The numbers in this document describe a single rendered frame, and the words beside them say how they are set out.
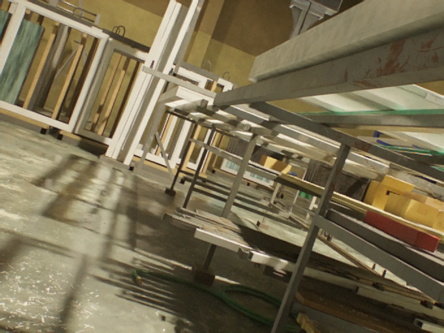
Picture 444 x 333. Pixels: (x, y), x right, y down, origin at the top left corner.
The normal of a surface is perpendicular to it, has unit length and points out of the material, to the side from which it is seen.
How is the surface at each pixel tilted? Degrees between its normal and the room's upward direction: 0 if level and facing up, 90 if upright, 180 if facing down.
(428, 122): 90
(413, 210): 90
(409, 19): 90
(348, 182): 92
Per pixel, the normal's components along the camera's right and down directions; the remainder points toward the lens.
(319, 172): 0.15, 0.11
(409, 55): -0.92, -0.35
